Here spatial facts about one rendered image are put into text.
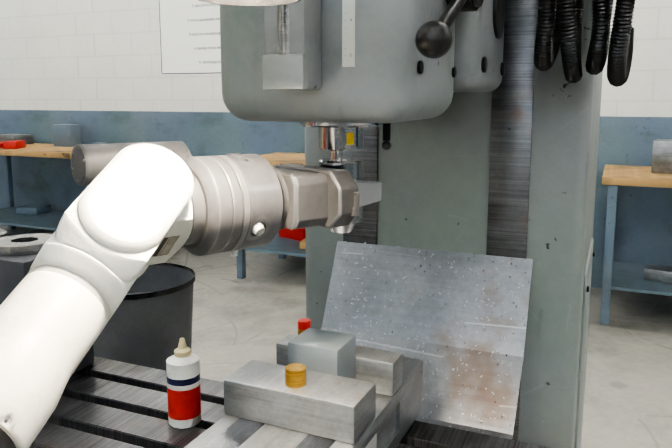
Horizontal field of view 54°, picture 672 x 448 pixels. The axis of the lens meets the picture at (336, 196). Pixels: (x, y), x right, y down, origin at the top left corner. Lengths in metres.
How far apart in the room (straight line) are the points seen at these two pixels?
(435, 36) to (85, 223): 0.30
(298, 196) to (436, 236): 0.49
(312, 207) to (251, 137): 5.00
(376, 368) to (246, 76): 0.35
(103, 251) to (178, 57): 5.56
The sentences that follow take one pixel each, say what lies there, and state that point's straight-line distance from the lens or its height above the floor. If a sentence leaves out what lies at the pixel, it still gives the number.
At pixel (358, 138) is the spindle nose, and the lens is 0.67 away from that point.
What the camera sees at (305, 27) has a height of 1.39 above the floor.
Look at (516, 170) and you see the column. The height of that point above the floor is 1.22.
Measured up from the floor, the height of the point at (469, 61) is 1.37.
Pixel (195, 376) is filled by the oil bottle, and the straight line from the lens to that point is 0.85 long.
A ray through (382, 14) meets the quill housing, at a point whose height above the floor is 1.40.
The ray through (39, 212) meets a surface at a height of 0.25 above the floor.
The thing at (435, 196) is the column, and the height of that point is 1.18.
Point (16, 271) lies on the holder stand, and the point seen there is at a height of 1.11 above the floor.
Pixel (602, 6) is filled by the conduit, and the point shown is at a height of 1.44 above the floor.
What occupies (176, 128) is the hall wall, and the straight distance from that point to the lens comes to 6.03.
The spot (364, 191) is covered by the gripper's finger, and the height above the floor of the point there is 1.24.
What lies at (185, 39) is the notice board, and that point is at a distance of 5.98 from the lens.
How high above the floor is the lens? 1.33
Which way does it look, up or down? 9 degrees down
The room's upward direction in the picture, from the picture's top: straight up
